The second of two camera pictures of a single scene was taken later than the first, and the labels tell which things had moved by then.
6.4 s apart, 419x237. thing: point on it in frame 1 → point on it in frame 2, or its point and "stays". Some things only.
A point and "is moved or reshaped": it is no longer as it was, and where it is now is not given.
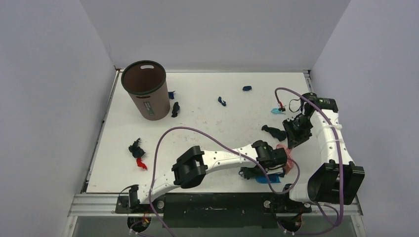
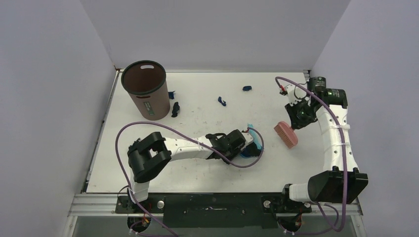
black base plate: (217, 210) stays
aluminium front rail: (104, 205) stays
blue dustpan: (272, 178) is moved or reshaped
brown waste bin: (146, 81) stays
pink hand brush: (290, 161) is moved or reshaped
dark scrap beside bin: (176, 108) stays
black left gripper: (247, 174) → (237, 150)
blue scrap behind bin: (171, 95) stays
